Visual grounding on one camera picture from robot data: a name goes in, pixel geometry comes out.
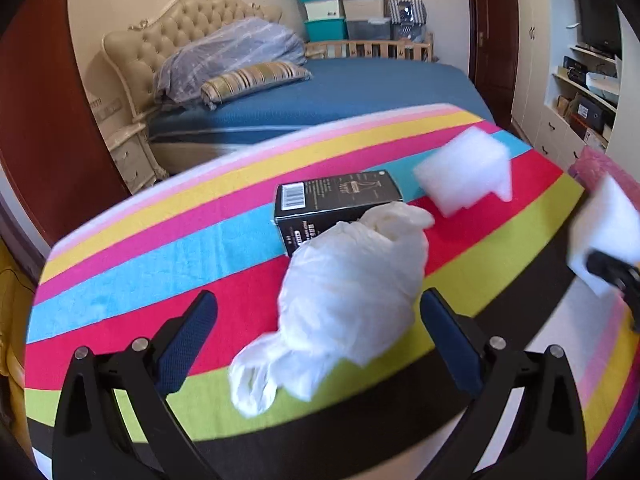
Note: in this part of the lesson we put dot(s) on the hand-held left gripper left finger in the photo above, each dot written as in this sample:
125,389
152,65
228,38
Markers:
187,345

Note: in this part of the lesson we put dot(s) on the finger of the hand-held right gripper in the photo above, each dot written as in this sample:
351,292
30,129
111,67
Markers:
610,267

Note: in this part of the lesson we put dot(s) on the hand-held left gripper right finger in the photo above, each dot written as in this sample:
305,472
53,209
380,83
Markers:
450,345

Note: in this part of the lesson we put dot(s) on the trash bin with pink bag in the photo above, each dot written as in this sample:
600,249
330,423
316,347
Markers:
600,162

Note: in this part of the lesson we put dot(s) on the white plastic bag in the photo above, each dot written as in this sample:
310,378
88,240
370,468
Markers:
340,285

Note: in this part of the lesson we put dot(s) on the large white foam block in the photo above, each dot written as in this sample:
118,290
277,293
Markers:
460,170

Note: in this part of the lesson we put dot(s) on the black box with barcode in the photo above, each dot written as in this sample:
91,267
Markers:
340,192

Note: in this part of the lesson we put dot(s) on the striped colourful tablecloth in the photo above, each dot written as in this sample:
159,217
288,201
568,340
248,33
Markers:
150,260

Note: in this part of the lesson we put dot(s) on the black box on shelf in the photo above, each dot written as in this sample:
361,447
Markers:
590,112

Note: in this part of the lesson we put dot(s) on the white tray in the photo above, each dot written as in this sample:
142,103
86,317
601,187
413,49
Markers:
602,86

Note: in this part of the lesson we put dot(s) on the yellow chair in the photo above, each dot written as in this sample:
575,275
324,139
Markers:
10,385

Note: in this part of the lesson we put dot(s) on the cream nightstand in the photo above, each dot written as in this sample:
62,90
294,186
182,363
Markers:
137,160

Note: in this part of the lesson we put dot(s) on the black television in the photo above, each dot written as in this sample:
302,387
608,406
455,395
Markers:
597,22

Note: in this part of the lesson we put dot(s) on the dark brown door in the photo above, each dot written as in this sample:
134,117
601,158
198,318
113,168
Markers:
495,45

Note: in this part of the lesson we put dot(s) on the blue bed mattress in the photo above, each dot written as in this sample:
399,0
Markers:
375,85

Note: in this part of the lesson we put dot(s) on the gold striped bolster pillow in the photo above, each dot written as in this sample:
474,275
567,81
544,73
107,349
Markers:
255,80

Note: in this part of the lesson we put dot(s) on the grey striped pillow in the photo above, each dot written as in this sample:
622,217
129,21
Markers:
230,52

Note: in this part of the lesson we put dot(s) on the brown wooden panel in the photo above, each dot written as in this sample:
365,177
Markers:
45,85

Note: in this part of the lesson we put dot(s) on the dark fabric bag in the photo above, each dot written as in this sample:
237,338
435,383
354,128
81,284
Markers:
410,33

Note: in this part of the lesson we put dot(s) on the beige tufted headboard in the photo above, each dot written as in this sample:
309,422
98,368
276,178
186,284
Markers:
195,20

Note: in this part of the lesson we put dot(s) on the grey storage box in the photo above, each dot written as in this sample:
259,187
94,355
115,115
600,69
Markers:
368,29

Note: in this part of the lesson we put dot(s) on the checked fabric bag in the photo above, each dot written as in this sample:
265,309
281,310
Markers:
406,11

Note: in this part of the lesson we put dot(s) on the beige storage box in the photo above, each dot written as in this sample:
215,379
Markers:
365,8

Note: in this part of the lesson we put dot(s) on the white storage box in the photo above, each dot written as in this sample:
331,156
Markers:
325,10

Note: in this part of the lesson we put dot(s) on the white wall shelf unit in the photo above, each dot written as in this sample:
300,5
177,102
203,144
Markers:
537,60

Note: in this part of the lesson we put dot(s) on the wooden crib rail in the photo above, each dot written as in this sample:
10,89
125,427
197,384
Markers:
370,50

